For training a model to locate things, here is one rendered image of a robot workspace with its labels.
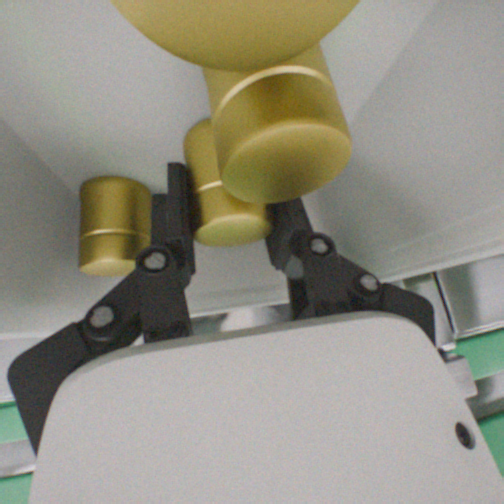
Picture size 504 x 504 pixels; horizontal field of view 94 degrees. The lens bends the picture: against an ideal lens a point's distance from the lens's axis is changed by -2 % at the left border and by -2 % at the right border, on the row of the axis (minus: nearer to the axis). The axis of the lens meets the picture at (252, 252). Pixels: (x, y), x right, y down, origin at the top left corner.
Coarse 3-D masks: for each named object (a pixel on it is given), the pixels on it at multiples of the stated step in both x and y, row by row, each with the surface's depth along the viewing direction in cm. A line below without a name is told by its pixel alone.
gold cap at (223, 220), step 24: (192, 144) 10; (192, 168) 10; (216, 168) 9; (192, 192) 9; (216, 192) 9; (192, 216) 9; (216, 216) 8; (240, 216) 9; (264, 216) 9; (216, 240) 10; (240, 240) 11
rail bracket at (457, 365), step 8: (448, 360) 12; (456, 360) 12; (464, 360) 13; (448, 368) 12; (456, 368) 12; (464, 368) 12; (456, 376) 12; (464, 376) 12; (456, 384) 12; (464, 384) 12; (472, 384) 12; (464, 392) 12; (472, 392) 12
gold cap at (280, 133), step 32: (288, 64) 5; (320, 64) 5; (224, 96) 6; (256, 96) 5; (288, 96) 5; (320, 96) 5; (224, 128) 5; (256, 128) 5; (288, 128) 5; (320, 128) 5; (224, 160) 6; (256, 160) 6; (288, 160) 6; (320, 160) 6; (256, 192) 7; (288, 192) 7
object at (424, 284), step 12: (420, 276) 14; (432, 276) 15; (408, 288) 14; (420, 288) 14; (432, 288) 14; (432, 300) 14; (444, 312) 14; (444, 324) 14; (444, 336) 14; (444, 348) 13
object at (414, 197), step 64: (0, 0) 5; (64, 0) 5; (384, 0) 6; (448, 0) 7; (0, 64) 6; (64, 64) 7; (128, 64) 7; (192, 64) 7; (384, 64) 8; (448, 64) 7; (0, 128) 8; (64, 128) 9; (128, 128) 9; (384, 128) 10; (448, 128) 7; (0, 192) 8; (64, 192) 12; (320, 192) 15; (384, 192) 10; (448, 192) 8; (0, 256) 8; (64, 256) 12; (256, 256) 16; (384, 256) 11; (448, 256) 8; (0, 320) 8; (64, 320) 12
